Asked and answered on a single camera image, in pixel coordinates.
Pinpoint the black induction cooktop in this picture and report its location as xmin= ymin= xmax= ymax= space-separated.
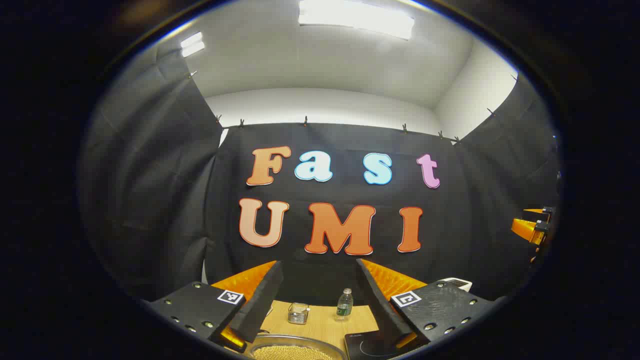
xmin=344 ymin=330 xmax=401 ymax=359

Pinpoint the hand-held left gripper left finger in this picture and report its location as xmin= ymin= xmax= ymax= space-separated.
xmin=142 ymin=260 xmax=285 ymax=353

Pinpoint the metal wire utensil holder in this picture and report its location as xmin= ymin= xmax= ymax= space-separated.
xmin=287 ymin=302 xmax=311 ymax=326

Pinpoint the clear plastic water bottle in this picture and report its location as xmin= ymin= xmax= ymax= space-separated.
xmin=336 ymin=288 xmax=354 ymax=322

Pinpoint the row of backdrop clips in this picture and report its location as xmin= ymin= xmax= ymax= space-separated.
xmin=187 ymin=70 xmax=518 ymax=146

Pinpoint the small ceiling light panel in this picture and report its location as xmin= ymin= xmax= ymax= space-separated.
xmin=180 ymin=31 xmax=206 ymax=58

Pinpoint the large ceiling light panel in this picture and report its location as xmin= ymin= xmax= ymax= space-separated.
xmin=298 ymin=0 xmax=416 ymax=41

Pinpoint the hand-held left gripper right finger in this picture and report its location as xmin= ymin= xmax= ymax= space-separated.
xmin=356 ymin=258 xmax=506 ymax=351

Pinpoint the white toaster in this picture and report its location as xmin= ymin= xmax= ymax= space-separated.
xmin=440 ymin=277 xmax=473 ymax=292

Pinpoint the pile of yellow soybeans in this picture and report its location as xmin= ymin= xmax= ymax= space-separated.
xmin=252 ymin=345 xmax=333 ymax=360

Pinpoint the steel pot with black handles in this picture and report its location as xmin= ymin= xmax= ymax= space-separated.
xmin=247 ymin=334 xmax=348 ymax=360

